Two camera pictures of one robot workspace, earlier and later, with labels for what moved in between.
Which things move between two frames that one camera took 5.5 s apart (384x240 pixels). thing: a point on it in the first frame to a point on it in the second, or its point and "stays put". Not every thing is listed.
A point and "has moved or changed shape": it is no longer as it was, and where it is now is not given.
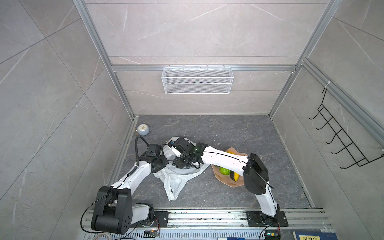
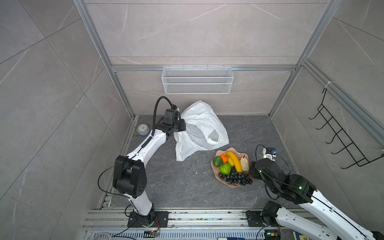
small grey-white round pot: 143,129 stays put
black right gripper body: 181,162 to 255,174
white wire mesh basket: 197,80 stays put
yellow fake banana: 236,176 has moved or changed shape
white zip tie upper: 328,83 stays put
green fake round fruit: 225,171 stays put
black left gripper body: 162,161 to 179,125
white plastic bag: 175,178 to 203,131
